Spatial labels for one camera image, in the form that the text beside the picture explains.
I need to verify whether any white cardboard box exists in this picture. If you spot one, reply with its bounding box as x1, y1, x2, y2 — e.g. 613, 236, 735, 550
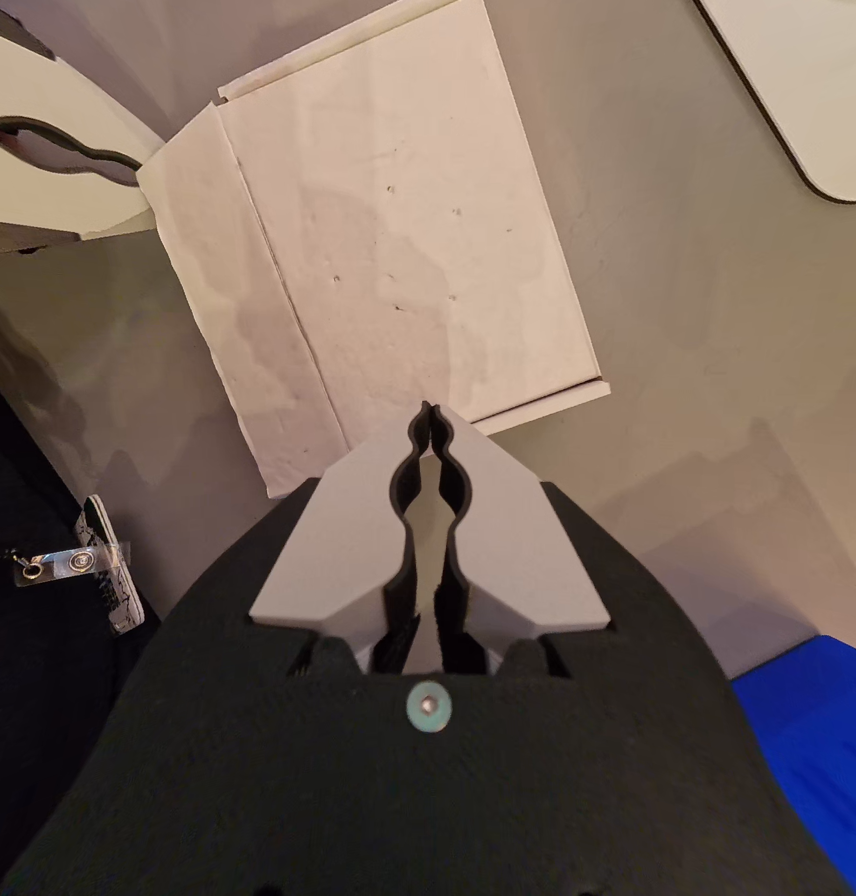
137, 0, 612, 499

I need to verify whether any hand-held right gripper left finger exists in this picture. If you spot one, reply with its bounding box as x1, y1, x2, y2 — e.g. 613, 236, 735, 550
249, 401, 430, 674

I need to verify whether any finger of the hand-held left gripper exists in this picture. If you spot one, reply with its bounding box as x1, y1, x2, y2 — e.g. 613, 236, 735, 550
0, 27, 167, 172
0, 115, 156, 240

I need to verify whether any white rounded base plate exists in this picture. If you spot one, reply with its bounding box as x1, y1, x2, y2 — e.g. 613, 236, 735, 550
694, 0, 856, 205

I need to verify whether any blue plastic bin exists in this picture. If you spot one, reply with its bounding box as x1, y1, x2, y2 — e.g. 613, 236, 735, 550
731, 633, 856, 896

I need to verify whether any clear badge strap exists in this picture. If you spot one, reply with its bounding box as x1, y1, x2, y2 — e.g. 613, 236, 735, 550
11, 539, 132, 590

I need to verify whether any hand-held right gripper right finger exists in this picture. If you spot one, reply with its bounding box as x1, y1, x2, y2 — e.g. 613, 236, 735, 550
430, 402, 612, 674

